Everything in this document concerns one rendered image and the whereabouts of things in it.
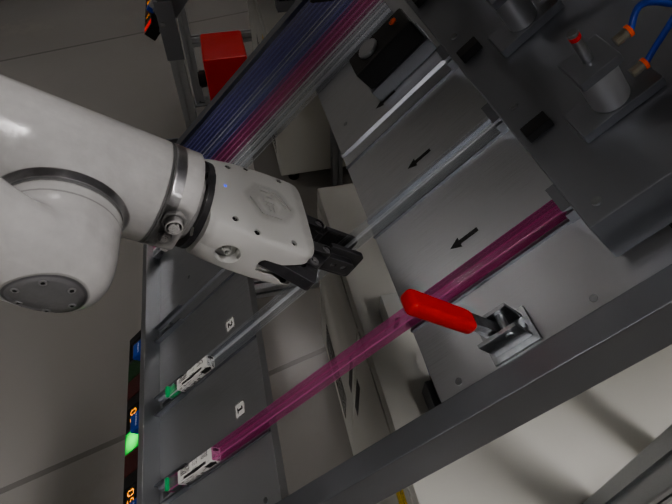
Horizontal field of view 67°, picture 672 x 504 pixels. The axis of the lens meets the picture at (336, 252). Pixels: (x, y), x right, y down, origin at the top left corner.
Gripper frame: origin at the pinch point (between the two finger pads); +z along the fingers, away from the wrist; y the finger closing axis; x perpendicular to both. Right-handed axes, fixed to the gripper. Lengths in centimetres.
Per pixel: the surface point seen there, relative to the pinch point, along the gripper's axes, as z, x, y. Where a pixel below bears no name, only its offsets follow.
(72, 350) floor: 3, 116, 64
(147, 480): -6.3, 32.3, -9.3
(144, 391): -6.8, 32.2, 1.9
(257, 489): -1.9, 16.7, -16.5
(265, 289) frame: 32, 56, 49
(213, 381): -2.8, 21.7, -2.3
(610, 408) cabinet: 52, 4, -10
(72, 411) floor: 5, 115, 44
